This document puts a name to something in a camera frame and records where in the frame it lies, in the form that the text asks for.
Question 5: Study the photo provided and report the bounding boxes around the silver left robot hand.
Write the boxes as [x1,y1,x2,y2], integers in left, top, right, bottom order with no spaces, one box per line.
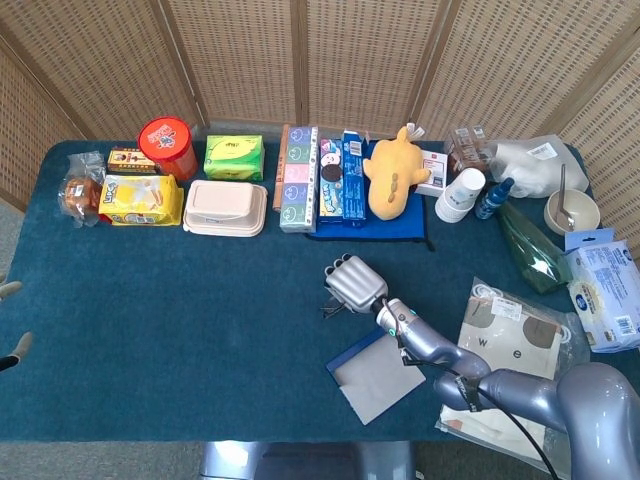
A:
[0,272,34,372]

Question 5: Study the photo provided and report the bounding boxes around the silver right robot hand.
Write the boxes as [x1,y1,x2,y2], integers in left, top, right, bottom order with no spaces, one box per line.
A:
[323,254,390,315]

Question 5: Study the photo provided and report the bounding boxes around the black eyeglasses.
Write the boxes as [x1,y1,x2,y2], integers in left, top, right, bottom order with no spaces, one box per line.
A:
[321,294,352,320]

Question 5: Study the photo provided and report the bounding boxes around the grey blue pouch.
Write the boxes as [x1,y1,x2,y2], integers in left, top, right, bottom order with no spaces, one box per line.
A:
[325,329,427,426]

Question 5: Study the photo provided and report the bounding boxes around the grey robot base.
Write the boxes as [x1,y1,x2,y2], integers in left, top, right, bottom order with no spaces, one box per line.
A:
[198,439,419,480]

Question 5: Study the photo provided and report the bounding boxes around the blue fabric pouch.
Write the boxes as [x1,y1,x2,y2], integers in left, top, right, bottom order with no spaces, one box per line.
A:
[305,139,436,253]

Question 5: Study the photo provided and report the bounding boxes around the tall blue carton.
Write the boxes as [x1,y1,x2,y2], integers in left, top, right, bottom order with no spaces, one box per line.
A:
[341,129,371,229]

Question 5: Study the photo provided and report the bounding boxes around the blue sandwich cookie box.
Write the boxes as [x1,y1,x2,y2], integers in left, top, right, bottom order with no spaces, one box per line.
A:
[318,138,345,224]

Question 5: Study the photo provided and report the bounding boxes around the wrapped bread bun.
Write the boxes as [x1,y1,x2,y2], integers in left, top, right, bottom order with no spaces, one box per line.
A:
[57,152,107,230]

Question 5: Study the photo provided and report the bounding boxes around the yellow plush toy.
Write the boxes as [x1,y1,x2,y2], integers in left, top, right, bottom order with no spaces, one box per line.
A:
[362,125,432,222]

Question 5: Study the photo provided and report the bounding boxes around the pastel tissue multipack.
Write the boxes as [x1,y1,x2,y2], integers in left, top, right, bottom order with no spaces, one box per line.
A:
[278,125,320,235]

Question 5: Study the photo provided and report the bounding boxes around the white paper cup stack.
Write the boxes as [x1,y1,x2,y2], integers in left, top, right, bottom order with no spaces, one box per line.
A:
[434,167,487,224]

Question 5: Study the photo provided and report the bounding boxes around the small white box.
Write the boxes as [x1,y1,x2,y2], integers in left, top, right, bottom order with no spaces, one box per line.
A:
[413,148,450,198]

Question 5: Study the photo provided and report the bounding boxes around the blue carpet table cover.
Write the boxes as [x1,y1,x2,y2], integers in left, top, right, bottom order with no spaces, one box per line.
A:
[0,138,640,444]

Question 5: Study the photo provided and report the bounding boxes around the yellow biscuit package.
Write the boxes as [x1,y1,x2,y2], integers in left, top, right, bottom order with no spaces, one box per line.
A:
[98,173,185,228]

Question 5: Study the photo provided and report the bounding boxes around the beige lunch box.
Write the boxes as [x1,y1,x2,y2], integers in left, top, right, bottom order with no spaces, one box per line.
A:
[182,179,269,238]

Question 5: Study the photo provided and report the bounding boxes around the blue spray bottle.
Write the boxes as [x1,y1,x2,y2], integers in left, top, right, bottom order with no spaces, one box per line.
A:
[474,176,516,221]

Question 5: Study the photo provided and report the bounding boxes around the cream cloth in clear bag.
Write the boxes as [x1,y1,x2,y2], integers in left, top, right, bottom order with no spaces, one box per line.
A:
[434,276,592,471]

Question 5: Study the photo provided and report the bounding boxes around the small brown yellow box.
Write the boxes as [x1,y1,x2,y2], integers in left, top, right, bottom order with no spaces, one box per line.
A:
[106,147,157,176]

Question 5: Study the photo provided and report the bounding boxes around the brown snacks clear package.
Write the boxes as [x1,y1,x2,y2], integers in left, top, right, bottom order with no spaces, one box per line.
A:
[443,124,494,176]

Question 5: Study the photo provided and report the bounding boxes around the green tissue pack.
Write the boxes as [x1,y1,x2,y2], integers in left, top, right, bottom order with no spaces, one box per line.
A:
[203,134,266,183]

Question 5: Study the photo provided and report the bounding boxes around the orange canister red lid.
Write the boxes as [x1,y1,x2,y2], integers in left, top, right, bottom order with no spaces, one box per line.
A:
[137,116,199,183]

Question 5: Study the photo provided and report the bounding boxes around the white plastic bag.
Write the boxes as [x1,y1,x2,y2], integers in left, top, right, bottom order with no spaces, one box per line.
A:
[487,133,591,200]

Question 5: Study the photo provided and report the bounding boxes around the metal spoon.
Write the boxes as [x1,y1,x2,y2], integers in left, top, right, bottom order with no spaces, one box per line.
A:
[555,163,577,232]

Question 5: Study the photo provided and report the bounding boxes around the beige bowl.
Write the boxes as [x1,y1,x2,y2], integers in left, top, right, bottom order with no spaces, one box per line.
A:
[543,188,601,236]

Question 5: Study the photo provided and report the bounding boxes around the blue white wipes pack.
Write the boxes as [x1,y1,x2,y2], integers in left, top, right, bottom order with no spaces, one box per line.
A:
[563,227,640,355]

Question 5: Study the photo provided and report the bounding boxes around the rattan folding screen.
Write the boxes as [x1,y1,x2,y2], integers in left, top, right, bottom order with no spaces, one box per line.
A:
[0,0,640,236]

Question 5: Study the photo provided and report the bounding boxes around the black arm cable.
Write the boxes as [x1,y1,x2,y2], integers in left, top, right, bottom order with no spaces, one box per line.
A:
[398,344,560,480]

